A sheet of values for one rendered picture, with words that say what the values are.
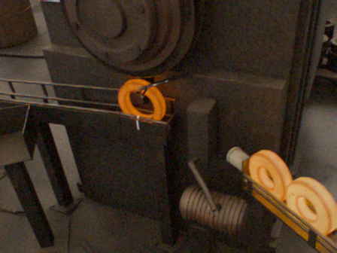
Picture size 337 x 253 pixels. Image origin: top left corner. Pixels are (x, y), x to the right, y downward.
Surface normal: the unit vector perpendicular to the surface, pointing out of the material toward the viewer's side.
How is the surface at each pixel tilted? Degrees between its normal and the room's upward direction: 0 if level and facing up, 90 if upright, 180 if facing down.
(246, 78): 0
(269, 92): 90
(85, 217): 0
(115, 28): 90
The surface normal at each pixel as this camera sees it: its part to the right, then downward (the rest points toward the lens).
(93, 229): -0.07, -0.80
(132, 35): -0.43, 0.57
